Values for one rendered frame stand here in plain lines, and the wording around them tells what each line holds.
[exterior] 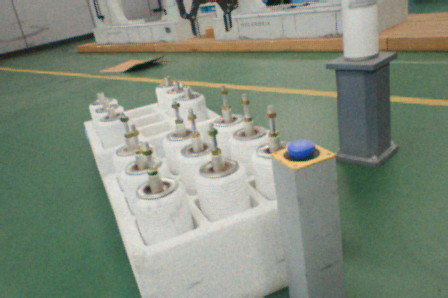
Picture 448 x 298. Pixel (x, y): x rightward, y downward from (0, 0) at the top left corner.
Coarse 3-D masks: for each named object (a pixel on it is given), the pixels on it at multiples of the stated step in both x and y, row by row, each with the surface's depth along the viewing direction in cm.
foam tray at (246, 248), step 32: (256, 192) 81; (128, 224) 78; (224, 224) 72; (256, 224) 74; (128, 256) 97; (160, 256) 68; (192, 256) 71; (224, 256) 73; (256, 256) 76; (160, 288) 70; (192, 288) 73; (224, 288) 75; (256, 288) 78
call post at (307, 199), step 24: (288, 168) 59; (312, 168) 58; (288, 192) 61; (312, 192) 60; (336, 192) 61; (288, 216) 64; (312, 216) 61; (336, 216) 63; (288, 240) 66; (312, 240) 62; (336, 240) 64; (288, 264) 69; (312, 264) 64; (336, 264) 66; (288, 288) 73; (312, 288) 65; (336, 288) 67
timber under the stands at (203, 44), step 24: (408, 24) 281; (432, 24) 267; (96, 48) 501; (120, 48) 463; (144, 48) 431; (168, 48) 403; (192, 48) 378; (216, 48) 356; (240, 48) 337; (264, 48) 319; (288, 48) 304; (312, 48) 289; (336, 48) 276; (384, 48) 254; (408, 48) 244; (432, 48) 234
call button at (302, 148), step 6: (288, 144) 61; (294, 144) 61; (300, 144) 61; (306, 144) 60; (312, 144) 60; (288, 150) 61; (294, 150) 59; (300, 150) 59; (306, 150) 59; (312, 150) 60; (294, 156) 60; (300, 156) 60; (306, 156) 60
